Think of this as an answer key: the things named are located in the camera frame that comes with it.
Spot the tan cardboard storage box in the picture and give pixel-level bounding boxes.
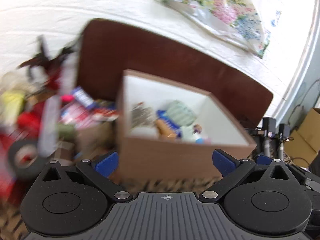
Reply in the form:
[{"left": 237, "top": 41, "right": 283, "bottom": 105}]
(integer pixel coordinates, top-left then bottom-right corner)
[{"left": 117, "top": 70, "right": 255, "bottom": 180}]

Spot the small figurine doll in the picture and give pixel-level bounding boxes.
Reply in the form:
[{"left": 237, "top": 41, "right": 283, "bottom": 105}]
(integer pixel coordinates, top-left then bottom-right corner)
[{"left": 192, "top": 124, "right": 207, "bottom": 144}]

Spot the cardboard box right background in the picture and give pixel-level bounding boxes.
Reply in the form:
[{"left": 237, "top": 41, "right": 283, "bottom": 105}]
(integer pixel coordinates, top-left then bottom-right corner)
[{"left": 284, "top": 108, "right": 319, "bottom": 168}]

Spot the green knitted cloth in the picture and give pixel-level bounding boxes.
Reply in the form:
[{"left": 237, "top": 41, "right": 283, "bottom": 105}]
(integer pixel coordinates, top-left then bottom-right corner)
[{"left": 165, "top": 100, "right": 197, "bottom": 127}]

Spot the small wooden block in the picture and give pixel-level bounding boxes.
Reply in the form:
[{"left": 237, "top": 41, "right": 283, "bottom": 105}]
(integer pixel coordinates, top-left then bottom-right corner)
[{"left": 155, "top": 119, "right": 177, "bottom": 140}]

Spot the white plastic case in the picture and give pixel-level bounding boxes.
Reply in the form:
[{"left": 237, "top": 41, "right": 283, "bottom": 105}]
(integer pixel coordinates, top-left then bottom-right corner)
[{"left": 37, "top": 95, "right": 61, "bottom": 158}]

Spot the blue medicine box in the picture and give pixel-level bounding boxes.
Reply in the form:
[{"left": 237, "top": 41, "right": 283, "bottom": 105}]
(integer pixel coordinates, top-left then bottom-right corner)
[{"left": 156, "top": 110, "right": 181, "bottom": 138}]

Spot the blue white small carton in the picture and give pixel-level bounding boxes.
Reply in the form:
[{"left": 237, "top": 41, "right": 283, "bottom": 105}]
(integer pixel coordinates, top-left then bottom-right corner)
[{"left": 72, "top": 86, "right": 97, "bottom": 110}]

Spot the black tape roll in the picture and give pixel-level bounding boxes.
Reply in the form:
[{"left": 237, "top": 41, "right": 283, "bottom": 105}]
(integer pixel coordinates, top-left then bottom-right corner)
[{"left": 8, "top": 140, "right": 49, "bottom": 180}]

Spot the red round tin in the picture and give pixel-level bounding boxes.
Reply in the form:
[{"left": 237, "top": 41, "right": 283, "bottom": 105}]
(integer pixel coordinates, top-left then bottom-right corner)
[{"left": 17, "top": 102, "right": 44, "bottom": 139}]

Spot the yellow packet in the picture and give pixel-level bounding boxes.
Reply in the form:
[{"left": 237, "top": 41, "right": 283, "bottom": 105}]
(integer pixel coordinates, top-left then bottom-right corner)
[{"left": 1, "top": 90, "right": 25, "bottom": 126}]

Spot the dark brown wooden board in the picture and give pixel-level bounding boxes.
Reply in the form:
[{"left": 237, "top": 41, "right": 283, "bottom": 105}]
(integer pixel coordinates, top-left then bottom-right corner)
[{"left": 76, "top": 18, "right": 273, "bottom": 128}]

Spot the floral plastic bag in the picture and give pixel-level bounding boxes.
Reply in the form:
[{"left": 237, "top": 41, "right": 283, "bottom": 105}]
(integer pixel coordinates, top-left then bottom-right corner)
[{"left": 163, "top": 0, "right": 269, "bottom": 58}]

